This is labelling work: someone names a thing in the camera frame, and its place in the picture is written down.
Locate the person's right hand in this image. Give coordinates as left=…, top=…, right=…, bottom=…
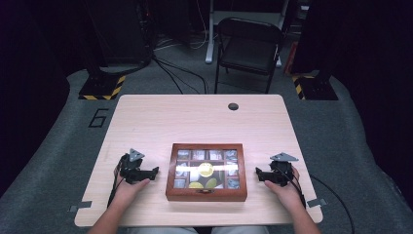
left=264, top=169, right=305, bottom=209

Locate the wooden box with glass lid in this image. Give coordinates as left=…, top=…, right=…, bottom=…
left=165, top=142, right=248, bottom=203

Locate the black floor cable bundle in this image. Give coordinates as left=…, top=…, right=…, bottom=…
left=151, top=54, right=209, bottom=96

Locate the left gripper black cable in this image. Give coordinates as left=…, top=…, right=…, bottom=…
left=106, top=158, right=127, bottom=209

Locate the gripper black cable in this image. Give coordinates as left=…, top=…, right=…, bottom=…
left=106, top=158, right=127, bottom=209
left=278, top=165, right=308, bottom=209

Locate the person's left hand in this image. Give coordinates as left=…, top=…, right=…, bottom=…
left=114, top=178, right=151, bottom=206

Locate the black cabinet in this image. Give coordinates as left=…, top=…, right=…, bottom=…
left=83, top=0, right=154, bottom=68

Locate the black stand with striped base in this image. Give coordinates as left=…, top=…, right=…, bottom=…
left=78, top=0, right=127, bottom=101
left=290, top=0, right=339, bottom=101

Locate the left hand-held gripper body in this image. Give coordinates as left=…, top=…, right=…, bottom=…
left=118, top=148, right=149, bottom=184

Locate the black folding chair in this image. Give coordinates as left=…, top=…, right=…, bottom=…
left=213, top=17, right=283, bottom=96

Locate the black cable on floor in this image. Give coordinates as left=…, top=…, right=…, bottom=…
left=310, top=175, right=356, bottom=234

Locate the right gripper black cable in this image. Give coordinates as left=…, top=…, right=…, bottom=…
left=278, top=165, right=308, bottom=209

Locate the grey tape piece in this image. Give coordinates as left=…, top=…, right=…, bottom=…
left=306, top=197, right=328, bottom=209
left=68, top=200, right=94, bottom=214

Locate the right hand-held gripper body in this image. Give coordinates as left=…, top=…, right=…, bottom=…
left=270, top=152, right=299, bottom=188

